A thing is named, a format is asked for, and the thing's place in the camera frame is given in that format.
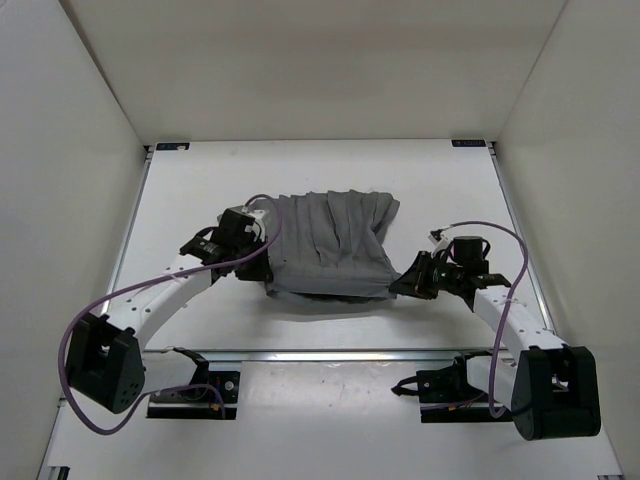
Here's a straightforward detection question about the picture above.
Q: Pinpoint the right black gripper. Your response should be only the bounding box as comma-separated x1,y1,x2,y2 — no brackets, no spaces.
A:
390,251,463,300

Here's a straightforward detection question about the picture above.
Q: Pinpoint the grey pleated skirt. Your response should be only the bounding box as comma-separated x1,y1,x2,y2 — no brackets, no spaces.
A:
235,190,400,304

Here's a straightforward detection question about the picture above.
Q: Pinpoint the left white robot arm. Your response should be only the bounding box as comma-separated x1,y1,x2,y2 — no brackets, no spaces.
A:
64,206,280,414

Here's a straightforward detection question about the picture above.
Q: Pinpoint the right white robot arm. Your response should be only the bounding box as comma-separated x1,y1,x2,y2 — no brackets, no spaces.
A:
389,235,601,441

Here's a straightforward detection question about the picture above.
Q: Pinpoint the left blue corner label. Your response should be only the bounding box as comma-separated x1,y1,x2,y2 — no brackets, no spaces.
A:
155,142,190,151

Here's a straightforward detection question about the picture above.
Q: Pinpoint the blue corner label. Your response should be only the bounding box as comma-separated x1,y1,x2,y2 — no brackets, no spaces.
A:
451,139,486,148
155,142,190,151

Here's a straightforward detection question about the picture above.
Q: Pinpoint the right blue corner label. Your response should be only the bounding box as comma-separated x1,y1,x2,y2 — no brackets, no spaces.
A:
451,139,486,148

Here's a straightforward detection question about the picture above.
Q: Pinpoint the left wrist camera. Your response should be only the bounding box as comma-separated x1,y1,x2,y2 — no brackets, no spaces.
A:
241,207,269,242

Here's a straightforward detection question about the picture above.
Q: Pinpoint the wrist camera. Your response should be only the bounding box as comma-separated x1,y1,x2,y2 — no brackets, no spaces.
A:
429,226,452,258
241,207,269,242

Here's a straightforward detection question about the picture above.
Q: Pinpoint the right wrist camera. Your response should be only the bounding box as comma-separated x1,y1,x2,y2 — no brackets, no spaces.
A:
429,226,452,258

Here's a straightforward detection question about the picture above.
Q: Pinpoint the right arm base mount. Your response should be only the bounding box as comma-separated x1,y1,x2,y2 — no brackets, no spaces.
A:
391,351,515,424

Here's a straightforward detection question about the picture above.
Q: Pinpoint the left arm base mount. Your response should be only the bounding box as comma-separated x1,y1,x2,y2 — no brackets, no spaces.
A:
146,356,241,421

